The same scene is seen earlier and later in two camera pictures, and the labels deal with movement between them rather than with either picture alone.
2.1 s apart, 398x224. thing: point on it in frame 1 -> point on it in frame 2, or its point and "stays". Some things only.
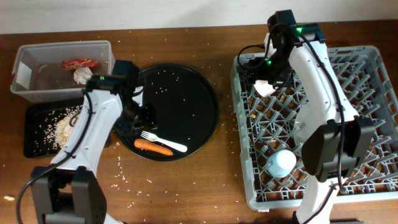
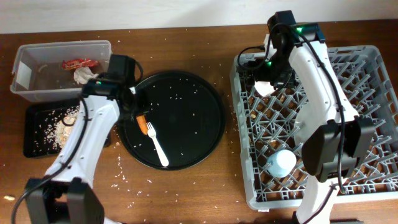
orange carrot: [148, 145] -> [143, 123]
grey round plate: [302, 129] stays
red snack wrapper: [73, 63] stays
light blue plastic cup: [280, 162] stays
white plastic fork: [165, 142] -> [152, 132]
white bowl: [263, 87] stays
